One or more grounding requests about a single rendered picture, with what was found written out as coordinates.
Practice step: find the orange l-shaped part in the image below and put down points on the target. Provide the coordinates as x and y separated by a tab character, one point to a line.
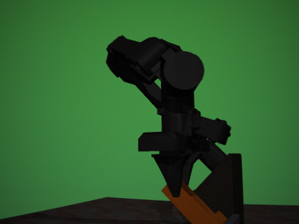
193	208

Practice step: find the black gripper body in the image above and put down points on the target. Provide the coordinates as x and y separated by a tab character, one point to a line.
171	139

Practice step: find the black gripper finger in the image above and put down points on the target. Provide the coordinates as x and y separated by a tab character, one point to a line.
188	165
171	166

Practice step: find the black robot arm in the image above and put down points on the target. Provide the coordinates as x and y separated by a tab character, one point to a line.
180	73

